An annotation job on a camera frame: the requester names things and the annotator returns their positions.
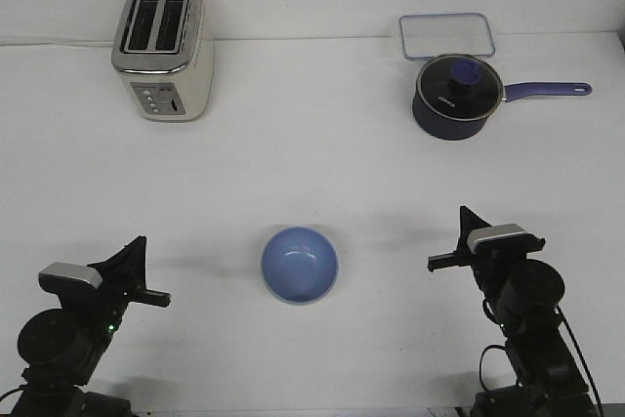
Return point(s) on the dark blue saucepan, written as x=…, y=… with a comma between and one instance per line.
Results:
x=458, y=118

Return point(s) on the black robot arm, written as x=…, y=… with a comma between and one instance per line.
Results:
x=62, y=347
x=522, y=296

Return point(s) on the glass pot lid blue knob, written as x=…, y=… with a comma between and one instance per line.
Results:
x=458, y=74

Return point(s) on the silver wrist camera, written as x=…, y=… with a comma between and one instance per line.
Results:
x=478, y=237
x=60, y=278

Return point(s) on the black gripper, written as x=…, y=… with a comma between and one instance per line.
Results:
x=490, y=259
x=100, y=311

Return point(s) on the blue bowl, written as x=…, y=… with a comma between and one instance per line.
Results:
x=299, y=265

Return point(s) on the silver two-slot toaster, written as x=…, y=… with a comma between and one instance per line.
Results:
x=164, y=56

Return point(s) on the green bowl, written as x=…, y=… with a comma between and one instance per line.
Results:
x=312, y=303

